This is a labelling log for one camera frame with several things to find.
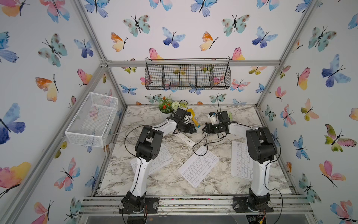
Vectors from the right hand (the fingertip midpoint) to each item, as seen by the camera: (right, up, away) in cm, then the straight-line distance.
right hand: (205, 127), depth 101 cm
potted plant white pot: (-26, +15, 0) cm, 30 cm away
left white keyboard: (-28, -18, -10) cm, 35 cm away
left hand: (-8, 0, +1) cm, 8 cm away
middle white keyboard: (-7, -24, -14) cm, 29 cm away
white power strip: (-14, -8, -2) cm, 16 cm away
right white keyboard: (+21, -22, -13) cm, 33 cm away
